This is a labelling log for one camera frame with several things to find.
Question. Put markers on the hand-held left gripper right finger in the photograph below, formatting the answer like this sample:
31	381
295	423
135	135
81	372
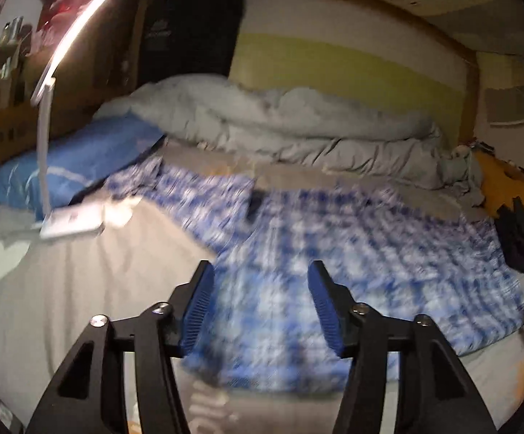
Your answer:
327	312

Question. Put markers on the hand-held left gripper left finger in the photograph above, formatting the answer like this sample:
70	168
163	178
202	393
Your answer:
196	312

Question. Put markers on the blue plaid shirt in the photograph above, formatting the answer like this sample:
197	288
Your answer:
334	244

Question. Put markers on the yellow pillow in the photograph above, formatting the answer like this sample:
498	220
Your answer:
497	181

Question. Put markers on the white desk lamp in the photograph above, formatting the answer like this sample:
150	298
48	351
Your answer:
74	221

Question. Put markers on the grey duvet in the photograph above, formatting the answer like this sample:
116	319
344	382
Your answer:
289	126

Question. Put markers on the blue pillow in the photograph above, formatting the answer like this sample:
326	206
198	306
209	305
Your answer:
85	153

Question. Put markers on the wooden bed frame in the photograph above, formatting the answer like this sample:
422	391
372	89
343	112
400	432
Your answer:
469	99

